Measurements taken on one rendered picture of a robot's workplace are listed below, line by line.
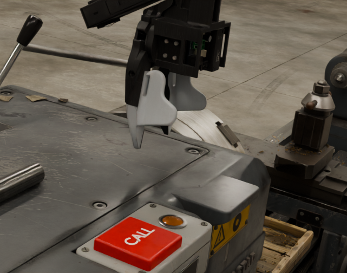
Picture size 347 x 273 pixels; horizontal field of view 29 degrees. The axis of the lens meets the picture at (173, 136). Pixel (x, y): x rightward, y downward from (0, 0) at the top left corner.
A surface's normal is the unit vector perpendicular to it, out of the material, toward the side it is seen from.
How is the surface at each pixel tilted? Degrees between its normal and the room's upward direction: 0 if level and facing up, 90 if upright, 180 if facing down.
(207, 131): 30
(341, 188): 0
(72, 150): 0
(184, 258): 90
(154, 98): 78
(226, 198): 0
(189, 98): 102
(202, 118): 23
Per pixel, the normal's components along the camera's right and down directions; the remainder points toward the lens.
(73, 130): 0.11, -0.93
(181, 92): -0.44, 0.45
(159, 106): -0.46, 0.05
